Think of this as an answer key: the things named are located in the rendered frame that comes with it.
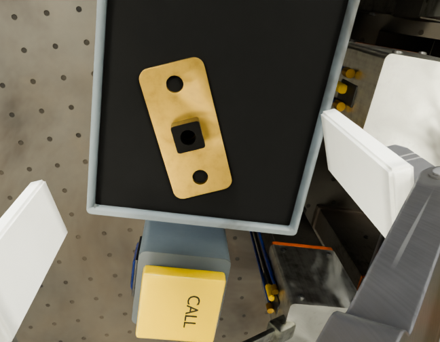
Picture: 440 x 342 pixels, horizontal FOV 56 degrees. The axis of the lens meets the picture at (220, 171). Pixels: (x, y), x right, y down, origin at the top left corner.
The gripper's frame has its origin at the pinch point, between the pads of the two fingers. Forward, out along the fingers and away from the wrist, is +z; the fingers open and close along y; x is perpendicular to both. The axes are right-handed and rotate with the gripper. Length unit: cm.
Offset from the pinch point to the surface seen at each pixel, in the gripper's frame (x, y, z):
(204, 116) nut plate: 0.9, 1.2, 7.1
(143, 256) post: -9.0, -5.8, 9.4
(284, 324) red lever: -25.9, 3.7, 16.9
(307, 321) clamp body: -26.7, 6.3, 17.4
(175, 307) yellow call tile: -12.6, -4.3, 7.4
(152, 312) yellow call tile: -12.5, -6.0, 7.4
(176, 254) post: -9.5, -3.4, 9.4
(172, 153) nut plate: -0.8, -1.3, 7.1
